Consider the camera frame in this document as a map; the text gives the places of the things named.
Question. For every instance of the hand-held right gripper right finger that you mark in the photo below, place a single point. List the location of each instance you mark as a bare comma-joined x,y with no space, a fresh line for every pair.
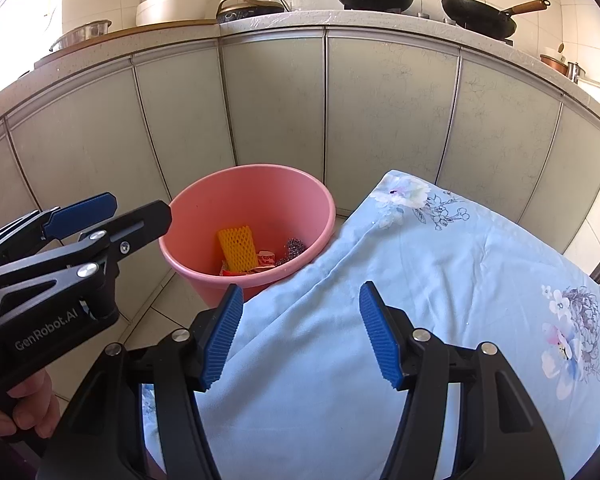
380,340

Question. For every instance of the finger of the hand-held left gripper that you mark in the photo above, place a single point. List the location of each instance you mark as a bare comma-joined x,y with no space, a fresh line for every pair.
80,212
130,225

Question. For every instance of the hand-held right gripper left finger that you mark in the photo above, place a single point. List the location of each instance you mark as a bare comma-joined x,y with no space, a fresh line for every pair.
222,340

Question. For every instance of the red cardboard box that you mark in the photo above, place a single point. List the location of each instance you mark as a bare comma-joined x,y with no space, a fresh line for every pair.
232,271

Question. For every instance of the pink plastic bucket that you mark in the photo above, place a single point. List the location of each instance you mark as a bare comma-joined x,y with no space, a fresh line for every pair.
205,200

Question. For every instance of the yellow foam fruit net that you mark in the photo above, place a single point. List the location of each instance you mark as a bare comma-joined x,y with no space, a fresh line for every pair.
236,247

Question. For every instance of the silver scouring cloth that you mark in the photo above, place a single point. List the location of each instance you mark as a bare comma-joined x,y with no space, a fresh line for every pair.
291,250

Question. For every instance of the person's left hand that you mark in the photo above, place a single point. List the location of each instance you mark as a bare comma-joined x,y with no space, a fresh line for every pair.
35,405

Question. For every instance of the light blue floral cloth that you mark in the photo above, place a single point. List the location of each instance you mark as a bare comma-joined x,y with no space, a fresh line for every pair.
430,270

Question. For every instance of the steel bowl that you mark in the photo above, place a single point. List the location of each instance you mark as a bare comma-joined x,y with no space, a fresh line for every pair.
82,35

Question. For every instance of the white round cooker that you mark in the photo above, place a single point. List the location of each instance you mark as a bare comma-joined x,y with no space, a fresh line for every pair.
172,7

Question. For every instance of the grey kitchen cabinet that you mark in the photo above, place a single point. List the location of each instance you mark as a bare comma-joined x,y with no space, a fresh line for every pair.
380,110

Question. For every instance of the dark patterned electric pot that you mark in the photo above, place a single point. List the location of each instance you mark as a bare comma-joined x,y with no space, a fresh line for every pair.
250,10

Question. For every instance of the speckled kitchen countertop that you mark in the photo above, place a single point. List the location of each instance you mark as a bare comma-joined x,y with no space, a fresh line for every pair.
305,20

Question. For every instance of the copper pot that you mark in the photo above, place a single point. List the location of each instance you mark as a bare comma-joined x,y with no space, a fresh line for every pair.
554,65

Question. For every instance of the steel cup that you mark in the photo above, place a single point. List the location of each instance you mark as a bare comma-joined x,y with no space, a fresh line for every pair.
574,72

